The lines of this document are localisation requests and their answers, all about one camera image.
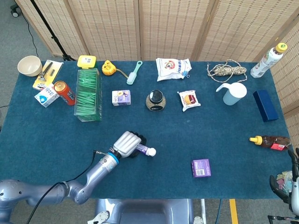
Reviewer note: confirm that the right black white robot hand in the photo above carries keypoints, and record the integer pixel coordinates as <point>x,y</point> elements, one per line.
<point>296,198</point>

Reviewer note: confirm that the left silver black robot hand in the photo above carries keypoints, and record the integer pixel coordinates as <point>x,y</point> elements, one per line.
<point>127,143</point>

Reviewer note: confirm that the purple white tube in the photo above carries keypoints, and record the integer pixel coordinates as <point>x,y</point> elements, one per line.
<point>151,152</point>

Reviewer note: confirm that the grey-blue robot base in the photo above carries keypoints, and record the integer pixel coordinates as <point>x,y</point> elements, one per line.
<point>144,212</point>

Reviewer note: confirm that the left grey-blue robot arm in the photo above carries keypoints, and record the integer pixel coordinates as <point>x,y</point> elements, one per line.
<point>98,168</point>

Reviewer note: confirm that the jar of colourful clips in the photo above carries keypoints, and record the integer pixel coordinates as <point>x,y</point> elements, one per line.
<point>286,180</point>

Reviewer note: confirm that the purple white juice carton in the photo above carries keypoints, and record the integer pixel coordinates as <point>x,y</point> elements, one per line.
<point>121,98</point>

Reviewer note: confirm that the glass jar with black lid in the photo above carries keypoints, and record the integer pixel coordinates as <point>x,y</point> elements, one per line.
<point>156,99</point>

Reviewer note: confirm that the blue table cloth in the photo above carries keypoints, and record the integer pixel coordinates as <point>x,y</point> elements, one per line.
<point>163,186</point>

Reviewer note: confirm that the brown honey bottle yellow cap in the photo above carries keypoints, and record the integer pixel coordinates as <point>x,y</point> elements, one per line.
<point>272,142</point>

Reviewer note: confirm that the clear box of green packets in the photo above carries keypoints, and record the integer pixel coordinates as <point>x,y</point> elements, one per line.
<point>88,95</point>

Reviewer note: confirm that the green white brush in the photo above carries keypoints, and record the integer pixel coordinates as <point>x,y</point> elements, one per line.
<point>131,78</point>

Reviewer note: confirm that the small cake packet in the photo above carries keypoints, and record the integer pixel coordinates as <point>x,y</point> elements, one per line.
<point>189,100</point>

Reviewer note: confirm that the purple box with barcode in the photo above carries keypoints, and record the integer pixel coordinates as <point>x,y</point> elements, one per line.
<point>201,168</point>

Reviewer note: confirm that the red soda can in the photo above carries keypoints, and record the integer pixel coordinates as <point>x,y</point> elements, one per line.
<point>65,93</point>

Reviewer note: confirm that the white snack bag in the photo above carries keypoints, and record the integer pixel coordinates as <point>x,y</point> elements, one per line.
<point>171,68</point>

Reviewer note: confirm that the blue binder clip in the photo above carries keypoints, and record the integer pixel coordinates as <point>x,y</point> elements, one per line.
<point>185,74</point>

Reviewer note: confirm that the yellow lidded container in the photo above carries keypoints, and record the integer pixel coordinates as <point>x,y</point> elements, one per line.
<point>87,61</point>

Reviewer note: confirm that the metal table leg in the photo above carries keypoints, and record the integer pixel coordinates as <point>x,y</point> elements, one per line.
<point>203,210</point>

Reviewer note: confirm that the white blue milk carton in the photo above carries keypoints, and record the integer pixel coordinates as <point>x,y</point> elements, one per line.
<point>45,96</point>

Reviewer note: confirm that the dark blue box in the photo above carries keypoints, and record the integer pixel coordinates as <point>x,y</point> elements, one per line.
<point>266,106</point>

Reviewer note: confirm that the razor in yellow package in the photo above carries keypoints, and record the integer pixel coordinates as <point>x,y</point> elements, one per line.
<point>47,74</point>

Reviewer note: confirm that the light blue pitcher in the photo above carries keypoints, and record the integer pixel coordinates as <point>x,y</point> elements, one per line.
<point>233,94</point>

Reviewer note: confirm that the beige bowl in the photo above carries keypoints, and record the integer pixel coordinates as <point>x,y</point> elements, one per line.
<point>29,66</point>

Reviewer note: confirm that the black tripod stand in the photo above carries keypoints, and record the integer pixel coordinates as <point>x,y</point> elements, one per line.
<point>51,34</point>

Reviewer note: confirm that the drink bottle with yellow cap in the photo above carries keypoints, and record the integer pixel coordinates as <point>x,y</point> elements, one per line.
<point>266,63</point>

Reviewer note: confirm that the black caster wheel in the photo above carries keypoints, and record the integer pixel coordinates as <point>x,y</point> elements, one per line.
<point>15,11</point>

